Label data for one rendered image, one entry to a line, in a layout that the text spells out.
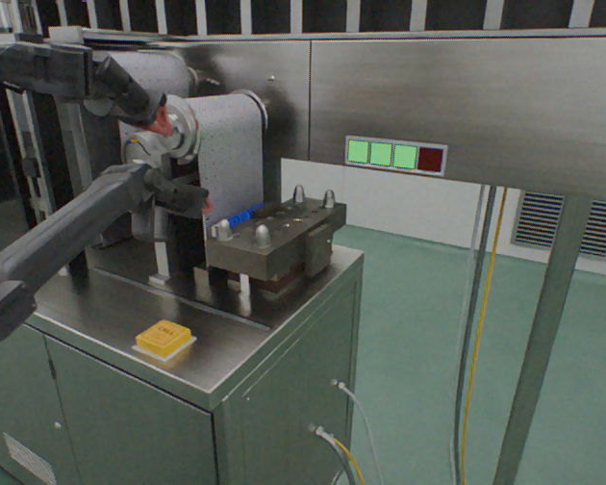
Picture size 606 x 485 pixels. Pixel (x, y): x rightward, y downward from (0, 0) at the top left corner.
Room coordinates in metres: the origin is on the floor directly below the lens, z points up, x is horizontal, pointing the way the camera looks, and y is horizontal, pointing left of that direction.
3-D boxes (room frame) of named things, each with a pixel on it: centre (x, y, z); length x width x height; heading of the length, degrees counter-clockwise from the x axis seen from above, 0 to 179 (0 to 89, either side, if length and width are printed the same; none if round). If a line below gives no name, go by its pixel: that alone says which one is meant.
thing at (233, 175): (1.05, 0.17, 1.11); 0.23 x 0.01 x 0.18; 151
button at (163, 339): (0.69, 0.26, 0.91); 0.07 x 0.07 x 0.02; 61
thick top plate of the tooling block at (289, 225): (1.02, 0.05, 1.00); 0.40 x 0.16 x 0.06; 151
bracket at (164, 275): (0.95, 0.33, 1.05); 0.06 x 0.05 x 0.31; 151
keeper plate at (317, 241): (0.99, -0.04, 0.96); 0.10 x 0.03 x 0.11; 151
